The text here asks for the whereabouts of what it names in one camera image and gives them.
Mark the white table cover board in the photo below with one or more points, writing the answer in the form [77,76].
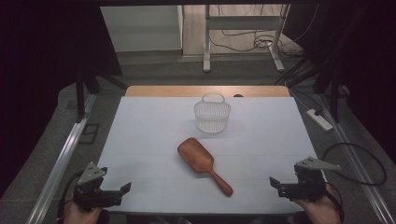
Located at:
[255,146]

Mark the white power strip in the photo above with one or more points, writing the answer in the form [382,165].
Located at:
[320,120]

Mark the wooden table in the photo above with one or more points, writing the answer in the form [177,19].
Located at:
[174,91]

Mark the black plug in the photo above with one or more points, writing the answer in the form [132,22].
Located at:
[318,112]

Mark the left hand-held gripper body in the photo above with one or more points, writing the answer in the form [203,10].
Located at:
[88,189]

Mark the brown wooden hairbrush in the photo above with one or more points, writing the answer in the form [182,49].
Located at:
[197,157]

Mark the white cabinet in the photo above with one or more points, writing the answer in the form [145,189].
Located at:
[141,28]

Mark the person's left hand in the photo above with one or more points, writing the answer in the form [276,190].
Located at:
[81,217]

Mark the black tripod stand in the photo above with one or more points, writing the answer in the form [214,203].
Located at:
[334,99]

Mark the white plastic mesh basket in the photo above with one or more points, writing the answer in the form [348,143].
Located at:
[212,116]

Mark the black curtain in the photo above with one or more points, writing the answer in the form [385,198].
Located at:
[367,62]
[40,62]

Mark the white desk frame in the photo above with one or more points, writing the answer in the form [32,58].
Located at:
[243,22]

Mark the aluminium rail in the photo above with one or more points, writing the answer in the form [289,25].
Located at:
[62,161]
[358,161]

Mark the black metal stand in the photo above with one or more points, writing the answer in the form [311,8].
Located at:
[81,93]

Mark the black floor frame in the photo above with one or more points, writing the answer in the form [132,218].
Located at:
[89,133]

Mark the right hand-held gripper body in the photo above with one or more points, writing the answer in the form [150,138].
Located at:
[311,185]

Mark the person's right hand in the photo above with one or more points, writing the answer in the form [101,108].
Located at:
[322,211]

